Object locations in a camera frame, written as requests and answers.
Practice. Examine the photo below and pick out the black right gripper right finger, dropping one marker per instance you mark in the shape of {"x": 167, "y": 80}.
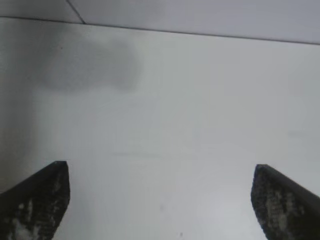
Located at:
{"x": 282, "y": 205}

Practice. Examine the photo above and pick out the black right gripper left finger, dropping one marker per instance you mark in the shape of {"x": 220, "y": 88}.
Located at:
{"x": 35, "y": 200}

